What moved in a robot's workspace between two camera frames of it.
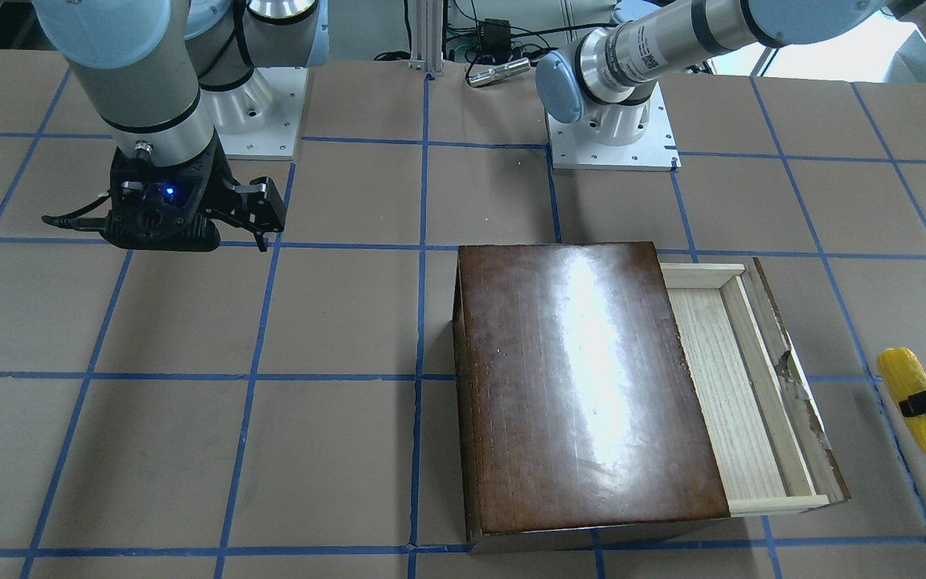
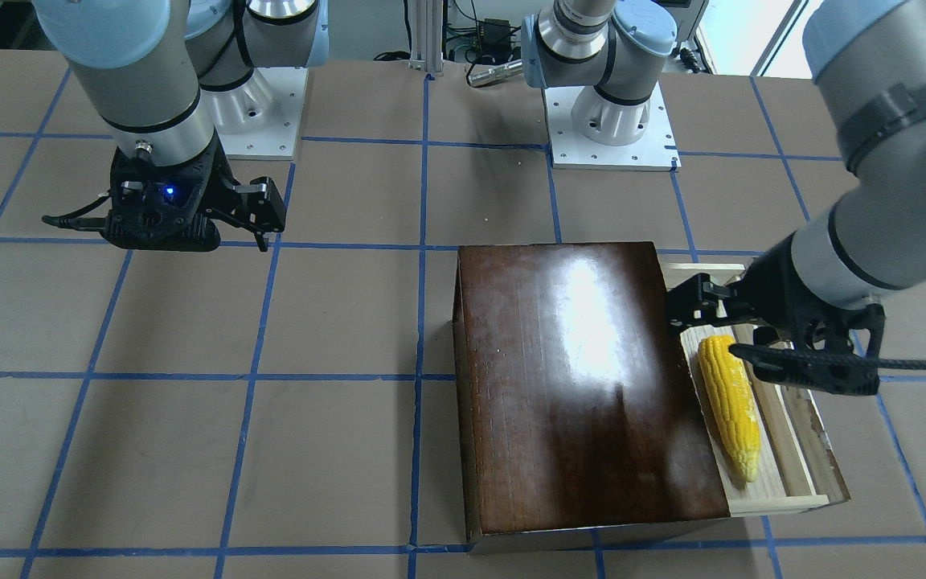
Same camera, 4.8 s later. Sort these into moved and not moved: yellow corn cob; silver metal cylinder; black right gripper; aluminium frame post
Moved: yellow corn cob
Not moved: aluminium frame post; black right gripper; silver metal cylinder
